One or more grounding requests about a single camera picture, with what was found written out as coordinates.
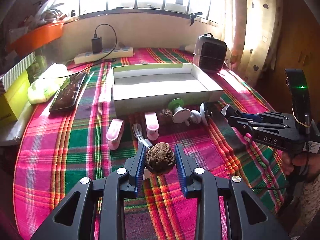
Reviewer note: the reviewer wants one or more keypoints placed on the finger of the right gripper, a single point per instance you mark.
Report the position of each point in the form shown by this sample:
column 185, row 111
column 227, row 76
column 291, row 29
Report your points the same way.
column 229, row 111
column 241, row 124

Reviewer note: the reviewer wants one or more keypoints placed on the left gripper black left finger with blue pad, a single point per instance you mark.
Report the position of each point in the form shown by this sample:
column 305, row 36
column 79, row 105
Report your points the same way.
column 74, row 216

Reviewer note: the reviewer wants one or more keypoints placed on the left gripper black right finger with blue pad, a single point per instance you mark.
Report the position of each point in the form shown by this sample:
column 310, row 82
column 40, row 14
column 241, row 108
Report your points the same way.
column 246, row 215

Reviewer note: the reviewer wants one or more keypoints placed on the white round cap jar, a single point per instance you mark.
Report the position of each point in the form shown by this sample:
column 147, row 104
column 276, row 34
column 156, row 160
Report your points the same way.
column 205, row 113

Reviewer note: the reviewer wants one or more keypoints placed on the green white suction holder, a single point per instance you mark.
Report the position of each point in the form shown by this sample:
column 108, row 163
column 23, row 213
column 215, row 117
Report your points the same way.
column 180, row 114

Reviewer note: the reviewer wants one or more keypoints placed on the pink clip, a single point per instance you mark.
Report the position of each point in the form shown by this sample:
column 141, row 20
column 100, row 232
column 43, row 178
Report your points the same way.
column 115, row 133
column 152, row 126

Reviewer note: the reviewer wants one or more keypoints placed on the brown carved walnut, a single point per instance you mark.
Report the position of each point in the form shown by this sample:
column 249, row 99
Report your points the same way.
column 160, row 159

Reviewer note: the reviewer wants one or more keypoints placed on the white round earbud gadget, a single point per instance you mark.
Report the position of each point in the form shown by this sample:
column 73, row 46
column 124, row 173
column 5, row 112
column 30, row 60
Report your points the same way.
column 194, row 118

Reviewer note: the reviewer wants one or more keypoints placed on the person's right hand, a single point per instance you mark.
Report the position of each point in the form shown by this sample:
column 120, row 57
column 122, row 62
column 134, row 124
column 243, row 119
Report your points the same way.
column 311, row 160

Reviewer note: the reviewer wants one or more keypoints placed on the small grey black heater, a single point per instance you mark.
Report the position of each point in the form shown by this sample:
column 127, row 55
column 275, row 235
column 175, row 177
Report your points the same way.
column 209, row 53

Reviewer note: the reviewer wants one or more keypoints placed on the pink green plaid cloth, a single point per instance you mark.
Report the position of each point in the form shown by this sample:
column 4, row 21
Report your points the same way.
column 58, row 150

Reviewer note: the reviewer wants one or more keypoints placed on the white shallow cardboard box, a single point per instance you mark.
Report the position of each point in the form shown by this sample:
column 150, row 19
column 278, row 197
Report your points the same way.
column 151, row 87

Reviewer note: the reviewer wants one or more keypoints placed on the heart pattern curtain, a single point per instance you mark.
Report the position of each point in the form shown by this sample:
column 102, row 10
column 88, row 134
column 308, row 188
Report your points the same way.
column 251, row 31

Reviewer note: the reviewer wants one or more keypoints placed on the black smartphone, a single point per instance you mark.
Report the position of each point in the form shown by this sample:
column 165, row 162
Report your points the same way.
column 66, row 98

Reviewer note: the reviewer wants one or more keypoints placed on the yellow green box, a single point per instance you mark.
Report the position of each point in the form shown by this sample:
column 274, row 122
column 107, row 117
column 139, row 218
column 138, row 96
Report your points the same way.
column 13, row 101

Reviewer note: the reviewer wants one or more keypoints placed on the green white tissue pack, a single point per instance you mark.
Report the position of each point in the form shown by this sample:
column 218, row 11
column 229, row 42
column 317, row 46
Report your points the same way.
column 47, row 84

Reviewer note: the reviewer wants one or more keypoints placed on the black charger adapter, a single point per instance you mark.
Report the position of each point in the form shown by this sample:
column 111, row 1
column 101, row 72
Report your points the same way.
column 97, row 44

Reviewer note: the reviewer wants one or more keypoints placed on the white power strip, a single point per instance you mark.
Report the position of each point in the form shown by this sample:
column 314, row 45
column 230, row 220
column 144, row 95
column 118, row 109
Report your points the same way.
column 103, row 55

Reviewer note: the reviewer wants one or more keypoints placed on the striped white box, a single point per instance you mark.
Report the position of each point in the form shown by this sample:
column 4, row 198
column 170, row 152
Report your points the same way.
column 13, row 74

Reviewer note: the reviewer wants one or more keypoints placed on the orange plastic tray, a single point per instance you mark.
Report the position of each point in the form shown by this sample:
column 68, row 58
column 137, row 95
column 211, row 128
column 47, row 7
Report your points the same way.
column 35, row 39

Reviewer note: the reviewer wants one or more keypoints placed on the black window handle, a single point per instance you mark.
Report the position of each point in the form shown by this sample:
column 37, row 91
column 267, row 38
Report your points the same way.
column 193, row 16

